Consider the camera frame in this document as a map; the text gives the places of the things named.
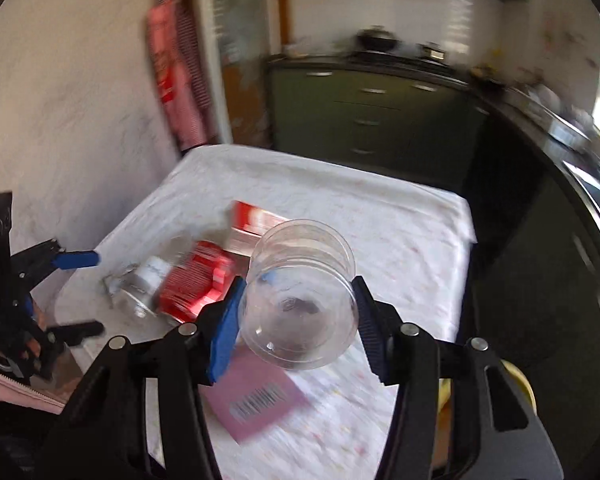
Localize crushed red soda can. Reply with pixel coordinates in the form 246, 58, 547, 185
157, 240, 235, 323

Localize clear plastic cup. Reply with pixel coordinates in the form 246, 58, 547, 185
239, 220, 358, 370

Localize pink paper card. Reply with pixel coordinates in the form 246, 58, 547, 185
200, 346, 310, 443

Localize red white snack wrapper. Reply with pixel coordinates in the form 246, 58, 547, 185
224, 200, 287, 257

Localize white pill bottle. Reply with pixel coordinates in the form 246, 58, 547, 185
114, 256, 173, 318

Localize yellow rimmed trash bin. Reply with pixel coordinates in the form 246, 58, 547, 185
432, 361, 536, 468

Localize green kitchen cabinets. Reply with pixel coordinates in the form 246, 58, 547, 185
266, 58, 484, 191

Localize white floral tablecloth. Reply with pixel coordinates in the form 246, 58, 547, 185
55, 144, 475, 479

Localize red hanging apron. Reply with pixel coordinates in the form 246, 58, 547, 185
146, 0, 214, 154

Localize black wok on stove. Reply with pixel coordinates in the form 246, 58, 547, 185
355, 26, 399, 52

